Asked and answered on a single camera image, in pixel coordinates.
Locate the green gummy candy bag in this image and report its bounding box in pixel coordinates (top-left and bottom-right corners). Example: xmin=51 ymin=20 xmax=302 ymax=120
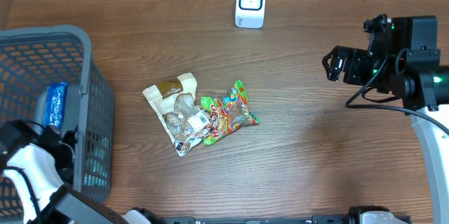
xmin=201 ymin=79 xmax=260 ymax=145

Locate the beige mushroom snack bag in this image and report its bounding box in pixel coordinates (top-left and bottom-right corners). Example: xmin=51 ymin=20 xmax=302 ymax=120
xmin=142 ymin=72 xmax=213 ymax=157

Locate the blue cookie packet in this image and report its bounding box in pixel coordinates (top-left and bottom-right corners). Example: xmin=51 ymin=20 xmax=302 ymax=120
xmin=42 ymin=82 xmax=67 ymax=131

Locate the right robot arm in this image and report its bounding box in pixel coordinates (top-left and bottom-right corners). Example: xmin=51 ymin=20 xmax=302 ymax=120
xmin=322 ymin=14 xmax=448 ymax=223

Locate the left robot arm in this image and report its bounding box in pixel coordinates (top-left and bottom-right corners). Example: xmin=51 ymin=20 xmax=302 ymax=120
xmin=1 ymin=120 xmax=164 ymax=224

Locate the grey plastic shopping basket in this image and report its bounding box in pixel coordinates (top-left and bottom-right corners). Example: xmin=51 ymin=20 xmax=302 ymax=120
xmin=1 ymin=25 xmax=123 ymax=223

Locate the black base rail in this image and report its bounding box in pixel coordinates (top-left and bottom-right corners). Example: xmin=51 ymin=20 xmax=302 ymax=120
xmin=162 ymin=205 xmax=413 ymax=224

